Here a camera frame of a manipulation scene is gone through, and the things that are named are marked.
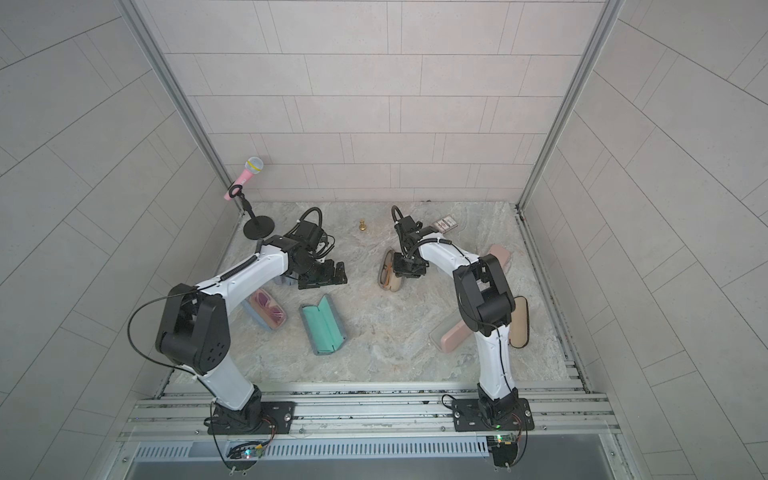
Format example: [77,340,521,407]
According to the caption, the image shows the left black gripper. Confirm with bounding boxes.
[294,256,352,289]

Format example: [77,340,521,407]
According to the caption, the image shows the beige glasses case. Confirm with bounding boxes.
[378,249,402,292]

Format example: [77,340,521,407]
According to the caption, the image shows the tan blue glasses case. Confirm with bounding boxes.
[273,276,296,286]

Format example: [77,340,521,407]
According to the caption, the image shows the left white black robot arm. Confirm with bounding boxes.
[155,206,347,420]

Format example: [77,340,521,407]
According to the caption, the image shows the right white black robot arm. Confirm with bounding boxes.
[391,206,519,423]

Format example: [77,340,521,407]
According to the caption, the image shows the blue case pink glasses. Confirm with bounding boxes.
[241,289,287,330]

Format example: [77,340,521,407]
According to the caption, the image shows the pink grey open case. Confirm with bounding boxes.
[429,316,472,353]

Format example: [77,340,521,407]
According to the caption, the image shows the teal open glasses case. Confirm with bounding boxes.
[300,295,347,356]

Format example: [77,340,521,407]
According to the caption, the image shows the black tan open case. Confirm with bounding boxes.
[508,296,530,349]

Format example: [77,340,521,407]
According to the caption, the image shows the black microphone stand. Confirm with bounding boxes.
[227,184,275,240]

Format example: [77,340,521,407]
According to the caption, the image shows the small pink card box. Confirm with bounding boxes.
[432,215,458,234]

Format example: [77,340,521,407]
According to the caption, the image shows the pink toy microphone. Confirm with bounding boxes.
[224,157,264,201]

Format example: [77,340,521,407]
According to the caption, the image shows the right circuit board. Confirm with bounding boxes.
[486,435,519,469]

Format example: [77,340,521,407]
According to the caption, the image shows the circuit board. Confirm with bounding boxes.
[227,442,268,460]
[486,435,519,469]

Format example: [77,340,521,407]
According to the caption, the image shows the left circuit board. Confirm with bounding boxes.
[227,442,268,460]

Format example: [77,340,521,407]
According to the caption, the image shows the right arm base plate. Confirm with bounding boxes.
[448,396,535,433]

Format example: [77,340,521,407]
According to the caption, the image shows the aluminium rail frame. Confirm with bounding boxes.
[97,374,639,479]

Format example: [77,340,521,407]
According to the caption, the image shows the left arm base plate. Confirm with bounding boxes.
[204,401,296,435]

